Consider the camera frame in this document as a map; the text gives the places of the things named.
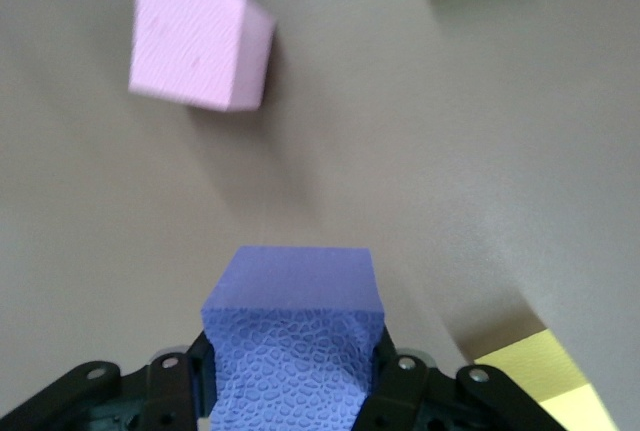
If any yellow foam cube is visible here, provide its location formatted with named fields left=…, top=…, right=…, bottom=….
left=472, top=329, right=619, bottom=431

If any purple foam cube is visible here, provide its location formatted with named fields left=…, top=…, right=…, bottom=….
left=199, top=245, right=386, bottom=431

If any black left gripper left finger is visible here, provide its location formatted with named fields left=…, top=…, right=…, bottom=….
left=0, top=330, right=219, bottom=431

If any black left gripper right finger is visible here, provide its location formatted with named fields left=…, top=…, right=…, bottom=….
left=352, top=328, right=566, bottom=431

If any brown table cover mat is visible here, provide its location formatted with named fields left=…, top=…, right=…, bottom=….
left=0, top=0, right=640, bottom=431

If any pink foam cube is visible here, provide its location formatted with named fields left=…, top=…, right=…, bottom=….
left=127, top=0, right=277, bottom=113

